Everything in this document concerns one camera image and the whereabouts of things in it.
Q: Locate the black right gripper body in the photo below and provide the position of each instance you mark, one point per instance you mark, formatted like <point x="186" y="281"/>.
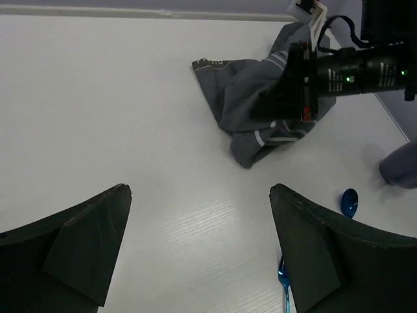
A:
<point x="382" y="58"/>

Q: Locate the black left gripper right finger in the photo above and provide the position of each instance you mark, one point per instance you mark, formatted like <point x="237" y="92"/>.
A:
<point x="337" y="264"/>

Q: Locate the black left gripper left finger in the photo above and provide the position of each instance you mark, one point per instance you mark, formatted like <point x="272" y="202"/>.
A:
<point x="65" y="262"/>

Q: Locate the grey striped cloth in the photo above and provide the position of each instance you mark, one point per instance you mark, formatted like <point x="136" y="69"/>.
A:
<point x="230" y="88"/>

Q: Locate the blue metallic fork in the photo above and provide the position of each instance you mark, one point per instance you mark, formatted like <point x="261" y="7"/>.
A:
<point x="284" y="280"/>

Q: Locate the blue metallic spoon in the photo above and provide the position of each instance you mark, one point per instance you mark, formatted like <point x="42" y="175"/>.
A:
<point x="349" y="202"/>

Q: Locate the purple mug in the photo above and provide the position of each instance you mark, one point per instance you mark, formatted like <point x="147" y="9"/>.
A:
<point x="399" y="167"/>

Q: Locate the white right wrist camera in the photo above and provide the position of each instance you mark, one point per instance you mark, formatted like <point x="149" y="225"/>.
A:
<point x="312" y="13"/>

